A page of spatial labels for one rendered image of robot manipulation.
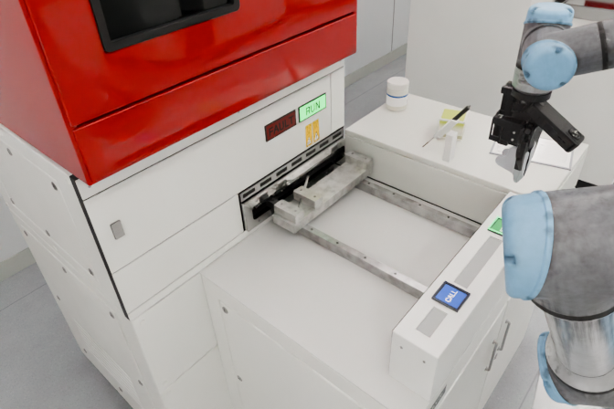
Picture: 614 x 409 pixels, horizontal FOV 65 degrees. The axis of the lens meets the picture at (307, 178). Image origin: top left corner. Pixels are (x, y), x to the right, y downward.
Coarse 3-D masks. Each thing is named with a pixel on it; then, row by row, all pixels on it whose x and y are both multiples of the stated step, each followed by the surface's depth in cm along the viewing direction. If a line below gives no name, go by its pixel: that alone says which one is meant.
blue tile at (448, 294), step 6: (444, 288) 96; (450, 288) 96; (438, 294) 95; (444, 294) 95; (450, 294) 95; (456, 294) 95; (462, 294) 95; (444, 300) 93; (450, 300) 93; (456, 300) 93; (456, 306) 92
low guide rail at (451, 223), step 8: (360, 184) 148; (368, 184) 146; (376, 184) 145; (368, 192) 147; (376, 192) 144; (384, 192) 142; (392, 192) 142; (392, 200) 141; (400, 200) 139; (408, 200) 138; (408, 208) 139; (416, 208) 137; (424, 208) 135; (432, 208) 135; (424, 216) 136; (432, 216) 134; (440, 216) 132; (448, 216) 132; (440, 224) 133; (448, 224) 131; (456, 224) 129; (464, 224) 129; (464, 232) 129; (472, 232) 127
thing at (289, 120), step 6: (294, 114) 129; (282, 120) 126; (288, 120) 128; (294, 120) 130; (270, 126) 124; (276, 126) 125; (282, 126) 127; (288, 126) 129; (270, 132) 124; (276, 132) 126; (270, 138) 125
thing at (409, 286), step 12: (312, 228) 130; (312, 240) 130; (324, 240) 127; (336, 240) 126; (336, 252) 125; (348, 252) 122; (360, 252) 122; (360, 264) 121; (372, 264) 118; (384, 276) 117; (396, 276) 115; (408, 288) 113; (420, 288) 111
